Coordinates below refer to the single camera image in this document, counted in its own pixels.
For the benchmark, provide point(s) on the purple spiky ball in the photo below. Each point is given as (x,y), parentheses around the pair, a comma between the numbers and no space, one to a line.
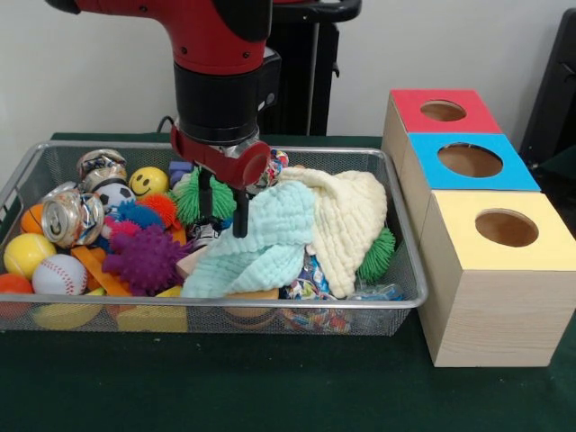
(146,258)

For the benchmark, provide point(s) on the crushed silver can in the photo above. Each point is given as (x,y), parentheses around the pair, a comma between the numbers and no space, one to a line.
(70,216)

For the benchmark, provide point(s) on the wooden three-hole sorting box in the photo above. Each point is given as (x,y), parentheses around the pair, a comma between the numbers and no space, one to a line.
(486,306)

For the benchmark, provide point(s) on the mint green cloth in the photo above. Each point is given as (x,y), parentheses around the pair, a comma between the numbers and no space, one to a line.
(261,243)

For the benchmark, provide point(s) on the cream knitted cloth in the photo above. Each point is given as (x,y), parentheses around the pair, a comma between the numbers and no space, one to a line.
(346,220)

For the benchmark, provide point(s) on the clear mesh bin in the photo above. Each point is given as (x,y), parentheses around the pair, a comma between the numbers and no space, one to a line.
(378,315)

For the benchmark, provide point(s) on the dark green table cloth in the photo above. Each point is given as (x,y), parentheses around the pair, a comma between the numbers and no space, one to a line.
(270,387)

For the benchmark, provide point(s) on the wooden cube block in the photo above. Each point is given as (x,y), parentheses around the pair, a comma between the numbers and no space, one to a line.
(187,263)

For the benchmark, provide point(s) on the green spiky ball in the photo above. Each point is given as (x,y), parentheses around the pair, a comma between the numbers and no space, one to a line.
(187,200)
(378,256)

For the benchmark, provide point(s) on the white baseball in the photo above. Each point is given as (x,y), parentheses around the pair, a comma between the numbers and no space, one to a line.
(59,274)

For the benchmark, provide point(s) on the yellow smiley face ball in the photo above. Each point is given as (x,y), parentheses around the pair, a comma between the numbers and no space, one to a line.
(148,182)

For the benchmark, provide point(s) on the black floor stand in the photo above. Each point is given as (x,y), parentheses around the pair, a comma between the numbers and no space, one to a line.
(553,108)

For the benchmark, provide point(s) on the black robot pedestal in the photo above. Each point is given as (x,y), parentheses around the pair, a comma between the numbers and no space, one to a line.
(310,81)

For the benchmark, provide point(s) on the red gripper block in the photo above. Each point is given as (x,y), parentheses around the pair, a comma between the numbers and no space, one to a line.
(229,162)

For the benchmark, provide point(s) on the clear wrapper with blue print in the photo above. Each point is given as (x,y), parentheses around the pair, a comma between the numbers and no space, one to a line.
(378,291)

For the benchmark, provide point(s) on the orange round disc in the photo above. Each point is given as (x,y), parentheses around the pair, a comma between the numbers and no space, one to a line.
(256,295)

